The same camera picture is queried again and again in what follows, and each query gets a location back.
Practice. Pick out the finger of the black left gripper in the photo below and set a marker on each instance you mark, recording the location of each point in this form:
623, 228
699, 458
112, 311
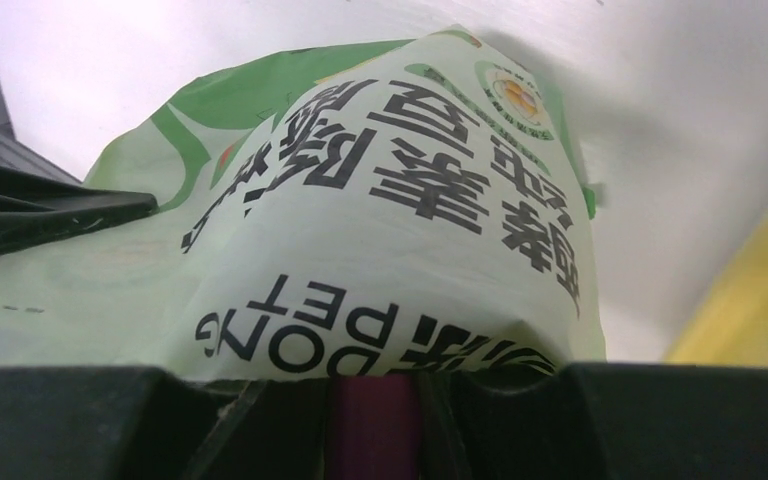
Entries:
35, 210

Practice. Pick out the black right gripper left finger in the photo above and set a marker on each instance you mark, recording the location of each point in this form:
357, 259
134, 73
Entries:
143, 423

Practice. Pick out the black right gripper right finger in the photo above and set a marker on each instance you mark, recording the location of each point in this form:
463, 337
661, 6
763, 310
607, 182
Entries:
596, 421

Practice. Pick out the magenta plastic scoop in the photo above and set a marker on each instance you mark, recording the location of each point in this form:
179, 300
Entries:
374, 428

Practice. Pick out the green cat litter bag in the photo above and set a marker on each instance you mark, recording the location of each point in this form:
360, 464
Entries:
350, 210

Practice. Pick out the yellow litter box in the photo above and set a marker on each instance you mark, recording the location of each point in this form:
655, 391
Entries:
730, 328

